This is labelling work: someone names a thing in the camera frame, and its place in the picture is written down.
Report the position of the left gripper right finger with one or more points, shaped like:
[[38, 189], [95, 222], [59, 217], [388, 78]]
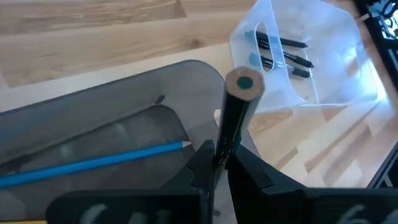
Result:
[[280, 202]]

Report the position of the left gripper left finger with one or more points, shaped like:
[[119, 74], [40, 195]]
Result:
[[174, 202]]

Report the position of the green pencil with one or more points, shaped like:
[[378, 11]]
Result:
[[236, 124]]

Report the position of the blue pencil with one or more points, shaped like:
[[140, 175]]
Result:
[[93, 163]]

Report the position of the smoky grey plastic bin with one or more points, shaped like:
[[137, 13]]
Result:
[[124, 102]]

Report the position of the clear plastic bin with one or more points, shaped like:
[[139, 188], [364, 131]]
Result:
[[335, 62]]

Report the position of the black table edge rail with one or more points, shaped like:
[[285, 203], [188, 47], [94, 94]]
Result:
[[385, 53]]

